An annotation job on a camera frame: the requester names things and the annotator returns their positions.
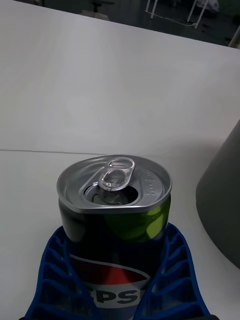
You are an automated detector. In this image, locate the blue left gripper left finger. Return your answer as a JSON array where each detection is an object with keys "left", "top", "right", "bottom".
[{"left": 24, "top": 226, "right": 101, "bottom": 320}]

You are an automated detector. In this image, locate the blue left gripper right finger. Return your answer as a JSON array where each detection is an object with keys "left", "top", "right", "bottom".
[{"left": 133, "top": 222, "right": 213, "bottom": 320}]

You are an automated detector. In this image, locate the white metal frame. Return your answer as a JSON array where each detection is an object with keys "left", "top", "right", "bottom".
[{"left": 145, "top": 0, "right": 209, "bottom": 29}]

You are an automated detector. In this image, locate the black can with green patch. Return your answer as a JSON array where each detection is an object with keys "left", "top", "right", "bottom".
[{"left": 56, "top": 154, "right": 173, "bottom": 320}]

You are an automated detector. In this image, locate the grey plastic bin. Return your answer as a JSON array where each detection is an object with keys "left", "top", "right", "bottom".
[{"left": 195, "top": 119, "right": 240, "bottom": 270}]

